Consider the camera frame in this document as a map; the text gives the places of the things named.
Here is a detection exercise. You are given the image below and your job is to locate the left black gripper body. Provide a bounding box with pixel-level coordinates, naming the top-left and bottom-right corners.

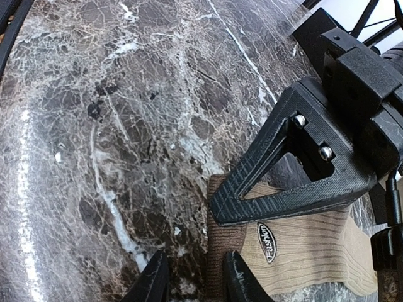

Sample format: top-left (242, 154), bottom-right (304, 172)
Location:
top-left (291, 8), bottom-right (403, 224)

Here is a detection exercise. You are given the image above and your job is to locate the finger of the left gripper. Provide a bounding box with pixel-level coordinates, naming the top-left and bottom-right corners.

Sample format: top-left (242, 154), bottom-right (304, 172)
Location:
top-left (210, 78), bottom-right (377, 226)

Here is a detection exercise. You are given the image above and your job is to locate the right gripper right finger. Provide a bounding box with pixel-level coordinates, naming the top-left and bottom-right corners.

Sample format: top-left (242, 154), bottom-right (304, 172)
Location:
top-left (223, 250), bottom-right (274, 302)

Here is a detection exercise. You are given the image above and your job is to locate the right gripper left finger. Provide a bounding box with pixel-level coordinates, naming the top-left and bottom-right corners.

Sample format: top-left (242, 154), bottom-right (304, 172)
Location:
top-left (121, 250), bottom-right (169, 302)

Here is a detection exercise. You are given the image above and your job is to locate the tan brown sock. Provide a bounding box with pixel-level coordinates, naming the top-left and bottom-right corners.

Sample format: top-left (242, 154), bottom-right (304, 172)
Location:
top-left (206, 174), bottom-right (378, 298)

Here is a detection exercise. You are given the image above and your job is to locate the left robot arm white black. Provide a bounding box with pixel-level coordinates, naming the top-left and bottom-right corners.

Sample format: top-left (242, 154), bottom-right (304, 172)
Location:
top-left (210, 1), bottom-right (402, 301)

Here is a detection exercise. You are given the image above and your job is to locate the black front rail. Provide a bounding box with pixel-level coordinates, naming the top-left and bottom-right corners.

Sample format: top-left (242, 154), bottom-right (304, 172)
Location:
top-left (1, 0), bottom-right (34, 76)

